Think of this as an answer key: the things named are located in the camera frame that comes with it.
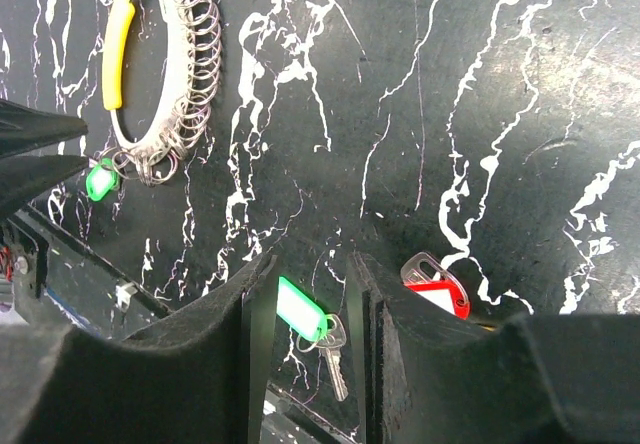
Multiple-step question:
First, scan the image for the black base frame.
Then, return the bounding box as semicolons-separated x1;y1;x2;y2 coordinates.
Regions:
1;208;357;443

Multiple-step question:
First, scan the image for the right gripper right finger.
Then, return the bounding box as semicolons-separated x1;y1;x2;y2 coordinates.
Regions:
346;252;639;443

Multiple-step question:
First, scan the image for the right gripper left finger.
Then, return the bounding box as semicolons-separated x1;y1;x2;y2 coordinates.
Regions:
1;254;278;443

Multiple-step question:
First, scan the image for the large keyring with yellow grip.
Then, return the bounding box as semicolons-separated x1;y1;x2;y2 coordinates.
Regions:
101;0;222;187

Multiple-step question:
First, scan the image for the green key tag on ring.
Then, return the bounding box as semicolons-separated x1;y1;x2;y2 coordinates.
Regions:
85;158;120;202

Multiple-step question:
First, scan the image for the green key tag with key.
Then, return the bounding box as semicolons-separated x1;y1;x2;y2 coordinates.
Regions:
276;276;349;402

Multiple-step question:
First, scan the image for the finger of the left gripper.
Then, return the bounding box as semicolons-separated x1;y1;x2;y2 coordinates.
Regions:
0;99;88;157
0;155;89;220

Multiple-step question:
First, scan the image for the red key tag with key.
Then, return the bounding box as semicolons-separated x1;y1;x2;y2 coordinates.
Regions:
400;252;471;320

